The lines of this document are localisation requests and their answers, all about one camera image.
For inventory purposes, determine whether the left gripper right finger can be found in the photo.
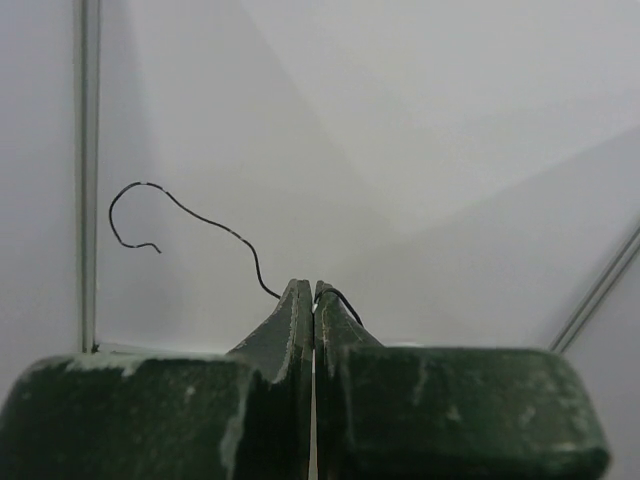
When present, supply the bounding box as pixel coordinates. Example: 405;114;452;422
313;282;611;479

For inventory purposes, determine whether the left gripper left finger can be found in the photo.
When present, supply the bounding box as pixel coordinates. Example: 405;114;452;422
1;280;313;479

